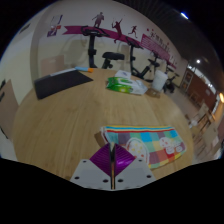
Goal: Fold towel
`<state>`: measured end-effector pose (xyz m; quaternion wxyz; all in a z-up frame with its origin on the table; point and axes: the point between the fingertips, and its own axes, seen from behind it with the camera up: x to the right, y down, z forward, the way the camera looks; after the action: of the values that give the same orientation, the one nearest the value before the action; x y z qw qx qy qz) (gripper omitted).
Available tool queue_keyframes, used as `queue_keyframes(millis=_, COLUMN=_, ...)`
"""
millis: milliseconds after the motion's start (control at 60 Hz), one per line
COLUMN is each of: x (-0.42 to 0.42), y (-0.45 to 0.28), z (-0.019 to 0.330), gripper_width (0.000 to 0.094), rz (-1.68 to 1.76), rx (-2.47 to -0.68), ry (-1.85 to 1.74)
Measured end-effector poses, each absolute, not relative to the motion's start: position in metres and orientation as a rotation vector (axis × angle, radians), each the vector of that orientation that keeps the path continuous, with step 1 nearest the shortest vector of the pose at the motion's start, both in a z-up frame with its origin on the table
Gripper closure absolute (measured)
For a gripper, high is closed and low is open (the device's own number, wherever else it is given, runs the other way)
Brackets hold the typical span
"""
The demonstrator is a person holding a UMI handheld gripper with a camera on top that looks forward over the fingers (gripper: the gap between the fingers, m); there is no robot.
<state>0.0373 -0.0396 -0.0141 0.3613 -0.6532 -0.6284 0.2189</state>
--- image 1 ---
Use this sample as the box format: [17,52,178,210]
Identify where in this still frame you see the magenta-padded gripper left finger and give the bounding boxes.
[69,143,113,191]

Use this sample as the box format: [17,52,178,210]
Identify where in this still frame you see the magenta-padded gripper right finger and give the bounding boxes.
[112,143,157,191]

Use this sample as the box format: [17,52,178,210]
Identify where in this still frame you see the colourful checked towel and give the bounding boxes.
[100,124,188,171]

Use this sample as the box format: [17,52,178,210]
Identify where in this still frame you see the round brown coaster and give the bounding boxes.
[145,87,162,98]

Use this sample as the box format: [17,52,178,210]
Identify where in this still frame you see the green wet wipes pack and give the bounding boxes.
[106,76,148,96]

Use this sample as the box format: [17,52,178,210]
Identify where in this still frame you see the group of wooden chairs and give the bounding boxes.
[184,99,224,158]

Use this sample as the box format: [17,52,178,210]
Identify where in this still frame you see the small white box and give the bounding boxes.
[114,69,133,80]

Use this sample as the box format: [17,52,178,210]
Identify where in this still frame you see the black flat pad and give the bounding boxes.
[33,69,94,100]

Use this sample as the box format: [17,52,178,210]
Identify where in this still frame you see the blue and orange marker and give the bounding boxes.
[74,66,95,73]

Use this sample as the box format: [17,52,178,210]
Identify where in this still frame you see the reddish brown cabinet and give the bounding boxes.
[181,68,218,108]

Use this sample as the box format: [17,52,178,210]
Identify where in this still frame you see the brown wooden chair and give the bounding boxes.
[0,79,20,141]
[39,54,66,78]

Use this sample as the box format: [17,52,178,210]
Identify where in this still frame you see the magenta sports wall banner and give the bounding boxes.
[62,11,178,69]

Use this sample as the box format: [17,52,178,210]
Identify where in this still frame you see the small wall poster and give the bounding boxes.
[46,14,64,38]

